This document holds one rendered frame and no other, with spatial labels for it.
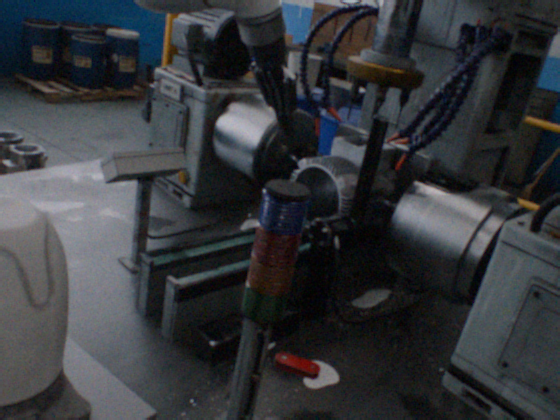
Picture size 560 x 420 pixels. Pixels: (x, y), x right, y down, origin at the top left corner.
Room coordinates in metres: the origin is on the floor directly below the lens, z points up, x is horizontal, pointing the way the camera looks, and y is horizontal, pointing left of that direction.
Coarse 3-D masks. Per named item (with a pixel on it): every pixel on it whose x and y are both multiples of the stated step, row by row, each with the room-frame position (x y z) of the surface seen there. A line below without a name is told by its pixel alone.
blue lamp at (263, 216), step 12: (264, 192) 0.60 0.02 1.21; (264, 204) 0.60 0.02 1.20; (276, 204) 0.58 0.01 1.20; (288, 204) 0.58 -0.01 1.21; (300, 204) 0.59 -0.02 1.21; (264, 216) 0.59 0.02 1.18; (276, 216) 0.58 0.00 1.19; (288, 216) 0.58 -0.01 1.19; (300, 216) 0.59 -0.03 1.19; (264, 228) 0.59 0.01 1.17; (276, 228) 0.58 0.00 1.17; (288, 228) 0.58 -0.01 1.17; (300, 228) 0.60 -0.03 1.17
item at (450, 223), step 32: (416, 192) 0.99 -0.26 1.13; (448, 192) 0.97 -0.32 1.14; (480, 192) 0.96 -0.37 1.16; (416, 224) 0.94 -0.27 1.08; (448, 224) 0.91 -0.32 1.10; (480, 224) 0.89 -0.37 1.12; (416, 256) 0.92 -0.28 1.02; (448, 256) 0.88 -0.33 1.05; (480, 256) 0.86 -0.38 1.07; (448, 288) 0.88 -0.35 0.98
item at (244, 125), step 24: (240, 120) 1.35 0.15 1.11; (264, 120) 1.31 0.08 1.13; (312, 120) 1.40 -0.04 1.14; (216, 144) 1.38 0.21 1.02; (240, 144) 1.31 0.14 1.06; (264, 144) 1.28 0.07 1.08; (288, 144) 1.34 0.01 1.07; (312, 144) 1.40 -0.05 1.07; (240, 168) 1.31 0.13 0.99; (264, 168) 1.29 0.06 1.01; (288, 168) 1.35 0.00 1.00
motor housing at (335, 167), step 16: (320, 160) 1.14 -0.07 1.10; (336, 160) 1.16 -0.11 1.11; (304, 176) 1.20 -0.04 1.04; (320, 176) 1.25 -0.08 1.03; (336, 176) 1.11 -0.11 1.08; (352, 176) 1.15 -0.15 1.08; (320, 192) 1.25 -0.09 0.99; (336, 192) 1.30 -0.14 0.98; (320, 208) 1.23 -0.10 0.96; (336, 208) 1.26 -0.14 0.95; (368, 208) 1.13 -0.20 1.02; (384, 208) 1.18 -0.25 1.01; (368, 224) 1.16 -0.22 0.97
